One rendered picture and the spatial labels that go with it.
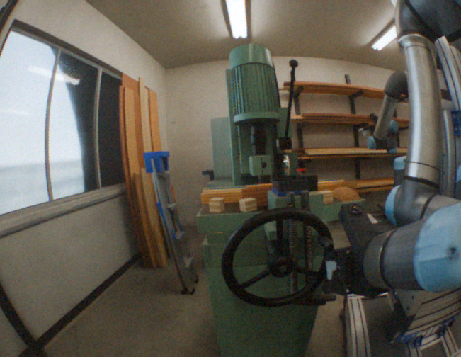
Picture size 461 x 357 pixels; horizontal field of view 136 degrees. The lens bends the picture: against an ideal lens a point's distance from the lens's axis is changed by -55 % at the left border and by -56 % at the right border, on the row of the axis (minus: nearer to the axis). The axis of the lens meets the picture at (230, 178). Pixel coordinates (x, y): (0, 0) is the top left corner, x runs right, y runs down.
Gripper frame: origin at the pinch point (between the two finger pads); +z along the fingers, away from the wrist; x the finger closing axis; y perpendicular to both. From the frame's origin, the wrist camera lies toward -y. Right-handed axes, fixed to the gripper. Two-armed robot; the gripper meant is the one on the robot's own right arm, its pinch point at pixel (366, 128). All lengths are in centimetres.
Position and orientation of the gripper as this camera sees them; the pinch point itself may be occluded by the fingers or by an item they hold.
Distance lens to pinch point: 156.2
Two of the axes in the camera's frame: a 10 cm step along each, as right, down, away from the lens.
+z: 1.2, -1.1, 9.9
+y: 2.0, 9.8, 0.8
